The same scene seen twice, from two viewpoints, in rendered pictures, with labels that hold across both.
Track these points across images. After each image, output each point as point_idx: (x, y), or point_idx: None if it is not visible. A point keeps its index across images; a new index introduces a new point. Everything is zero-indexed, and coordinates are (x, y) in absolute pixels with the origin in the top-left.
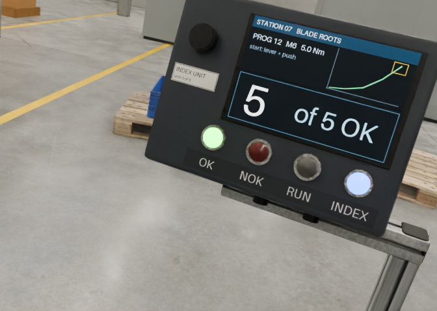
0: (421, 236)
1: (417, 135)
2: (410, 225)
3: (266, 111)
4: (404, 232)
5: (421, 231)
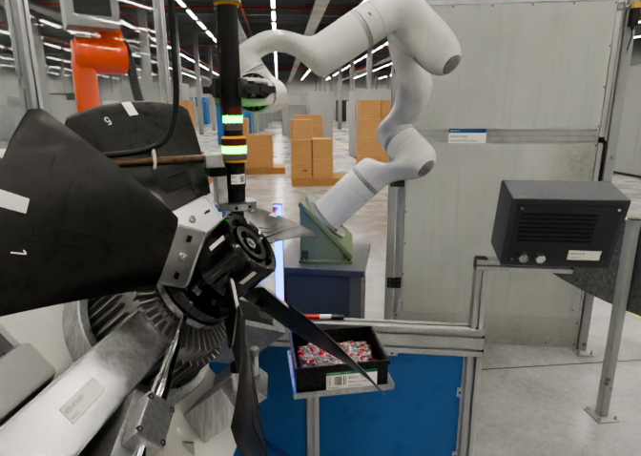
0: (478, 256)
1: (496, 210)
2: (484, 259)
3: None
4: (485, 256)
5: (479, 258)
